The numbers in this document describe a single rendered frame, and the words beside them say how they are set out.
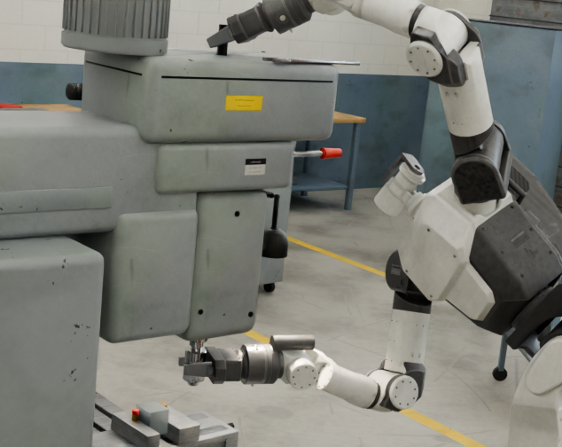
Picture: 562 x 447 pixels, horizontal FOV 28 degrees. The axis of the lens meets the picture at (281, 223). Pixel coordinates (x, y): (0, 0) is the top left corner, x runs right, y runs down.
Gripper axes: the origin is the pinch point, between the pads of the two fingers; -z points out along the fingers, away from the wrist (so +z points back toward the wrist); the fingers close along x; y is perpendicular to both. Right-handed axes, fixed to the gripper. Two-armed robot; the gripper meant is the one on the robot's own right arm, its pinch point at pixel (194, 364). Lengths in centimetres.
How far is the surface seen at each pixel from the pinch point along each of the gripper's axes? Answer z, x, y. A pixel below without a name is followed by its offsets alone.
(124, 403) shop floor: 36, -275, 122
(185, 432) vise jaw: 1.3, -8.8, 19.5
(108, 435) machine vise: -15.3, -14.6, 22.2
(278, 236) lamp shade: 18.6, -7.1, -27.3
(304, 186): 274, -726, 101
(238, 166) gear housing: 2.8, 11.9, -46.1
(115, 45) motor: -24, 19, -69
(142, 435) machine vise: -9.1, -6.6, 18.9
